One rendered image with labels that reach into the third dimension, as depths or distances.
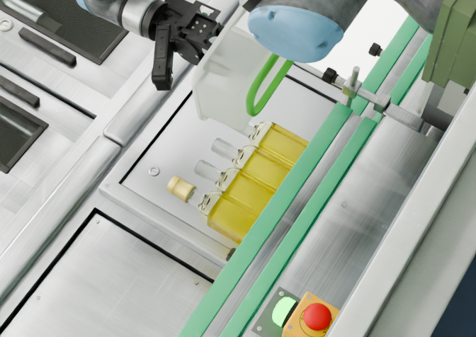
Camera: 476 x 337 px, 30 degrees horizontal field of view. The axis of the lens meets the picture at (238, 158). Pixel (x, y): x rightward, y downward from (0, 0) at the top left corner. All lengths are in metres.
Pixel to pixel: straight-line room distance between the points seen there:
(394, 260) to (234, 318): 0.46
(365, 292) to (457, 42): 0.38
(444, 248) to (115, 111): 1.01
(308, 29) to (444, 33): 0.18
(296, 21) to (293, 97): 0.75
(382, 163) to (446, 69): 0.30
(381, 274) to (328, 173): 0.54
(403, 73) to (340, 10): 0.58
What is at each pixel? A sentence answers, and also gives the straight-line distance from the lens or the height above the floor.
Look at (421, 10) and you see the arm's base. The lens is 1.22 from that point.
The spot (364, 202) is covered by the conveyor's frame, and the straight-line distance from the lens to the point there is 1.47.
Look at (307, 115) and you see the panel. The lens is 1.87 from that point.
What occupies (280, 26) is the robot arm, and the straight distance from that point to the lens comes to 1.16.
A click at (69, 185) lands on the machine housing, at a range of 1.80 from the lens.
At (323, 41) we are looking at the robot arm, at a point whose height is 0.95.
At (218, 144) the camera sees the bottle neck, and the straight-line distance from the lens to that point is 1.66.
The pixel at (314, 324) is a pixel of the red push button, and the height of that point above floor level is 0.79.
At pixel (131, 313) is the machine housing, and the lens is 1.72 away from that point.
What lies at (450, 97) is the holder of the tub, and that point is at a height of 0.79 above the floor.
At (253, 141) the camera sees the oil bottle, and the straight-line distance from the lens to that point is 1.66.
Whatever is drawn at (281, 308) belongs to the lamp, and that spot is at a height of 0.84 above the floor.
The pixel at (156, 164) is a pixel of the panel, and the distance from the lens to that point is 1.80.
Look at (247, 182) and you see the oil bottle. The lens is 1.61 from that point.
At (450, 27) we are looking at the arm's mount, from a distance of 1.18.
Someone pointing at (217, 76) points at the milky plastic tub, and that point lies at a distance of 1.32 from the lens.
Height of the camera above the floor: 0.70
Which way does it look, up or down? 14 degrees up
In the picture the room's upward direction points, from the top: 60 degrees counter-clockwise
